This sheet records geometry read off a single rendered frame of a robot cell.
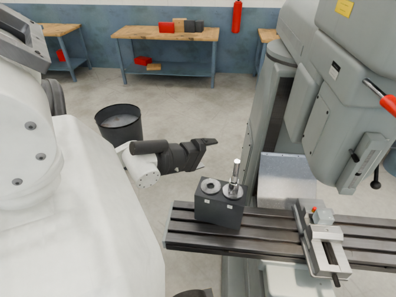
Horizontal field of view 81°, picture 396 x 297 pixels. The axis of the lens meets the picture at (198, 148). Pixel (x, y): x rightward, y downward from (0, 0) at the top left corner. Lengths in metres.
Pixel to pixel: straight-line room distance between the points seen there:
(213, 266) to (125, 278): 1.90
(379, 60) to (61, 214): 0.53
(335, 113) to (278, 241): 0.69
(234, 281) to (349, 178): 1.24
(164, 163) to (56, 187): 0.41
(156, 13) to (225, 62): 1.61
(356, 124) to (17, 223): 0.70
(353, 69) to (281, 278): 0.91
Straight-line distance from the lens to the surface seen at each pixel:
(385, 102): 0.53
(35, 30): 0.22
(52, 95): 0.41
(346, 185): 0.82
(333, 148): 0.76
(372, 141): 0.72
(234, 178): 0.95
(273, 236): 1.18
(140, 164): 0.57
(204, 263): 2.07
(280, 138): 1.28
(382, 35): 0.55
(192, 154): 0.67
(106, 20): 5.42
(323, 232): 1.13
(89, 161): 0.25
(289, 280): 1.23
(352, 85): 0.62
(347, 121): 0.72
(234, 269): 1.86
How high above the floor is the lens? 1.90
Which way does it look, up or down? 40 degrees down
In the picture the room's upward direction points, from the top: straight up
